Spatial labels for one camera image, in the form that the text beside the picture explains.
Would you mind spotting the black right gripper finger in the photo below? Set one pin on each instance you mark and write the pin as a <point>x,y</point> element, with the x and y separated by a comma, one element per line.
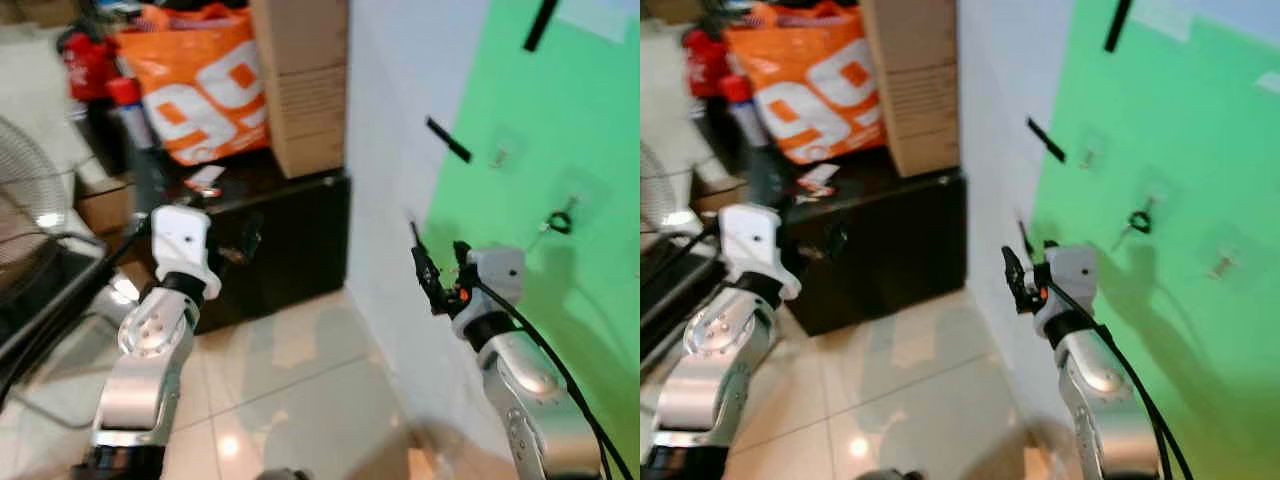
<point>1022,236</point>
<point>415,238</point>

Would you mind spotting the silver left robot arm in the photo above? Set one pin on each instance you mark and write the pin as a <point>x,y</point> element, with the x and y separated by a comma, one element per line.
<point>140,385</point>
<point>705,385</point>

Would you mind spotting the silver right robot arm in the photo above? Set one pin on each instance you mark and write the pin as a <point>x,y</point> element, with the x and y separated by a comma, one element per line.
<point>525,385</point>
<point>1095,385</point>

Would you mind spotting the black cabinet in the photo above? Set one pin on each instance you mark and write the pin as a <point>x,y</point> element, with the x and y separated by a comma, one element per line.
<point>295,250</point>
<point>900,250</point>

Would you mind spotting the white and red card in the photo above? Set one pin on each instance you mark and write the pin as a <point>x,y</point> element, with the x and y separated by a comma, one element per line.
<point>818,179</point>
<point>205,180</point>

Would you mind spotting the short black tape strip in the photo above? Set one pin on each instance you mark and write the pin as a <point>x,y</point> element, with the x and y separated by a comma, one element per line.
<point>1046,140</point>
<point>449,140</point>

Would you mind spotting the small brown cardboard box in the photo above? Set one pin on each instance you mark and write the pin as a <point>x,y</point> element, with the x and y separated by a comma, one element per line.
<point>717,197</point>
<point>103,208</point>

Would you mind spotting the red capped spray can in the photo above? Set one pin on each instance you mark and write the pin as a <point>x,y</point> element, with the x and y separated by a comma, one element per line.
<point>130,115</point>
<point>745,115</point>

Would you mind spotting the orange and white bag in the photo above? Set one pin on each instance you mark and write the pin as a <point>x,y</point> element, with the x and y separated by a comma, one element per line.
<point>200,85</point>
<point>815,85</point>

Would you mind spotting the metal floor fan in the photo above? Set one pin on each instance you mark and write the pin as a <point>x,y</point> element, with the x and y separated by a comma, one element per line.
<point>25,200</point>
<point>660,195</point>

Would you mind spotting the tall brown cardboard box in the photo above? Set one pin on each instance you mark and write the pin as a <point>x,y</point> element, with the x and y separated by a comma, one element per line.
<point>305,90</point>
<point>915,90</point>

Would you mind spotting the dark robot foot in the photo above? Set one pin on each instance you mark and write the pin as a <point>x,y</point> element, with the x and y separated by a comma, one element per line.
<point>890,474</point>
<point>285,474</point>

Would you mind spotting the long black tape strip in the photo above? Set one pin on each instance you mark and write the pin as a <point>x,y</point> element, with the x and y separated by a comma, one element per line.
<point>541,25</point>
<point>1118,25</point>

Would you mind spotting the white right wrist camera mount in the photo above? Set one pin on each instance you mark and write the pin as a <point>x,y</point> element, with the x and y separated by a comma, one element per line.
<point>497,275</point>
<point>1068,275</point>

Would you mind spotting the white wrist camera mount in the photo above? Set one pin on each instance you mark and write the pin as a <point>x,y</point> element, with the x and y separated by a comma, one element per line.
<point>1068,275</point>
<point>752,245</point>
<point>183,245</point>
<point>497,275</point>

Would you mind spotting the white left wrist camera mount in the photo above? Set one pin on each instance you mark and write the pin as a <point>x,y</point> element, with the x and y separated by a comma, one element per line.
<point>183,245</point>
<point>752,245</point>

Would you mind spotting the clear adhesive wall hook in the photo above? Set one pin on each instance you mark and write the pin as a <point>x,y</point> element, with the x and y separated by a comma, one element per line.
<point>572,203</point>
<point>1222,262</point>
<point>1150,205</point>
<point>1090,153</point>
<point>500,153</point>

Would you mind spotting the black metal frame chair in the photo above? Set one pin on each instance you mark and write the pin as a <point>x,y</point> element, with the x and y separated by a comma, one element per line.
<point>672,290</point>
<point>45,300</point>

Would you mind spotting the green wall sheet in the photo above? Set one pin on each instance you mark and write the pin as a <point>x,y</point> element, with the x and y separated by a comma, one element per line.
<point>570,130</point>
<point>1200,150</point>

